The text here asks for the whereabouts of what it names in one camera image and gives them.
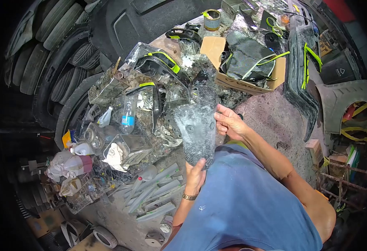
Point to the narrow carbon trim yellow taped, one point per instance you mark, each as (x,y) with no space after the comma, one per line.
(152,97)

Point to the brown cardboard box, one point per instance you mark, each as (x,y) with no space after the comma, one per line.
(213,47)

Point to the rusty metal rack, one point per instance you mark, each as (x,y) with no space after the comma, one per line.
(343,182)

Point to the black bumper with yellow tape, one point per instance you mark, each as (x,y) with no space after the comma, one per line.
(299,72)

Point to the person's right fingers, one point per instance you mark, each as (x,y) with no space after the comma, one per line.
(220,125)

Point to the clear box with round jars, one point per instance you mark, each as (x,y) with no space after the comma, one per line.
(97,136)

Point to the small grey rubber wheel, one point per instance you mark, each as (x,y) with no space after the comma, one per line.
(105,237)

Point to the white plastic jug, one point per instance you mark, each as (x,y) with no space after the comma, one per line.
(82,149)

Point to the person's right thumb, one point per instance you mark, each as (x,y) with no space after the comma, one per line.
(224,109)

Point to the yellow tape strips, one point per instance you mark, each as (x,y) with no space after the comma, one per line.
(357,133)

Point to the clear bottle with red cap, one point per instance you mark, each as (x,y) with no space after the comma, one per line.
(145,174)

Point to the pink bottle wrapped in plastic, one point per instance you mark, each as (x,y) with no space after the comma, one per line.
(70,164)

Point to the dirty grey rag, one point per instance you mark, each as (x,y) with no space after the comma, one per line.
(167,136)

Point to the stack of car tyres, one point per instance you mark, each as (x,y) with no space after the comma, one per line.
(56,28)

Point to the person's body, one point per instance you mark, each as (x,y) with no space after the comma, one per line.
(243,200)

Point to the grey car fender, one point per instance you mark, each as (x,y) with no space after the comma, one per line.
(337,97)

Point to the small wooden block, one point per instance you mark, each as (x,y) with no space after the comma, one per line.
(314,152)

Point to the open tin can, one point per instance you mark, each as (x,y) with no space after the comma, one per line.
(212,20)

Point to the black wheel arch liner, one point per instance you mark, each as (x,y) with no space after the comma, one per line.
(43,94)

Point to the grey carbon pattern plastic cover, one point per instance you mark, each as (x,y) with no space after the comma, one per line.
(196,135)

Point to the clear rectangular plastic container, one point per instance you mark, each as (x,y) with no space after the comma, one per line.
(138,150)

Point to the person's right hand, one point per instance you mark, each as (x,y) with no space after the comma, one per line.
(233,125)

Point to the grey curved fender trim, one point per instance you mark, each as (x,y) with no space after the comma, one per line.
(67,109)

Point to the pile of grey plastic profiles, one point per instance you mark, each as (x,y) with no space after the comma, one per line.
(158,194)

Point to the person's left thumb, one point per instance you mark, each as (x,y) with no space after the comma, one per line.
(200,163)

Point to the small black part yellow taped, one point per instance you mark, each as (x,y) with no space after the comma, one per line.
(183,34)

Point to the carbon pattern scoop yellow taped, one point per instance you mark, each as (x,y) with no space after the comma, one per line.
(158,62)

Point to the black plastic bin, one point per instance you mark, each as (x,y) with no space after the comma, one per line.
(338,69)

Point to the clear plastic water bottle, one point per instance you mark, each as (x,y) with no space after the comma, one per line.
(128,116)

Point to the white crumpled cloth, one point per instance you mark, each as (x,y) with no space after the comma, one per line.
(114,155)

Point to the small white squeeze bottle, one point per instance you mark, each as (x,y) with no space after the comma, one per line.
(105,117)

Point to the grey round metal disc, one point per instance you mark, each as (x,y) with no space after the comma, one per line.
(154,240)

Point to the shiny marbled metal tray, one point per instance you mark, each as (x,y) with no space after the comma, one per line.
(108,89)

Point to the flat cardboard pieces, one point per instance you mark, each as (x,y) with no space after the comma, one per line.
(43,222)

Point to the person's left hand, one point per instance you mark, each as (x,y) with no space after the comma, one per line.
(194,180)

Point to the large black car bumper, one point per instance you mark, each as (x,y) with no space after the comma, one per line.
(152,22)

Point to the carbon pattern panel yellow taped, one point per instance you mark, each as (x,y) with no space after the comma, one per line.
(244,56)

